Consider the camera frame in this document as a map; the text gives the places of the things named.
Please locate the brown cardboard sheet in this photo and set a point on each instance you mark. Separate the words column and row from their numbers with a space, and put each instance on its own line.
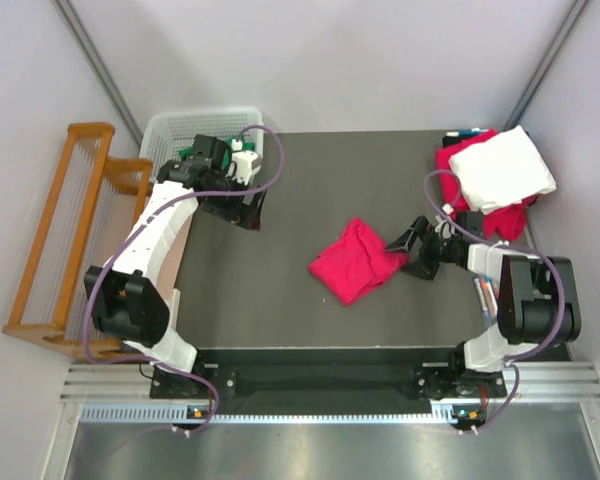
column 170, row 266

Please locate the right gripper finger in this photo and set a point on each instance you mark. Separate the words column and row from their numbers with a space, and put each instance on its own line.
column 422, row 265
column 406, row 241

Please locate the wooden rack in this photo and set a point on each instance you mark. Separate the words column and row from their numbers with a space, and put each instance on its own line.
column 93, row 202

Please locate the green t shirt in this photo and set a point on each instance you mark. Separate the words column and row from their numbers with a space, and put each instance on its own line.
column 232, row 144

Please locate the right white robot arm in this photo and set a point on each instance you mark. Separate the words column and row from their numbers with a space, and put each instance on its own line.
column 525, row 300

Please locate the bundle of marker pens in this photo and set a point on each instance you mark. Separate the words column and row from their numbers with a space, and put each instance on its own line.
column 487, row 298

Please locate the folded white t shirt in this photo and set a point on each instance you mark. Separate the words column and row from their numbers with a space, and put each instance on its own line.
column 501, row 171

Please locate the white plastic laundry basket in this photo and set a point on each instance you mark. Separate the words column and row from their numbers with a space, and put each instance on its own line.
column 168, row 133

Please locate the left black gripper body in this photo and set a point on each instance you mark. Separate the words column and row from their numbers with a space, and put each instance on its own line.
column 241, row 212

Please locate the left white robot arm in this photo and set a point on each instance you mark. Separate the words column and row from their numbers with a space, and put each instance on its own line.
column 123, row 301

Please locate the pink t shirt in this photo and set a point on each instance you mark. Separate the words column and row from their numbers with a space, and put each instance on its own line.
column 356, row 264
column 508, row 222

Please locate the grey slotted cable duct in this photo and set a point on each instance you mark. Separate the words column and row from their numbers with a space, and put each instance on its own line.
column 186, row 414

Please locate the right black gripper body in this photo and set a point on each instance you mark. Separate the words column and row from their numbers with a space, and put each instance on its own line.
column 438, row 248

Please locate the folded dark t shirt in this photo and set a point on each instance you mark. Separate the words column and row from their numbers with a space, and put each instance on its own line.
column 452, row 138

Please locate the folded pink t shirt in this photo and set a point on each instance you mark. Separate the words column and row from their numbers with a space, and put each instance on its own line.
column 508, row 222

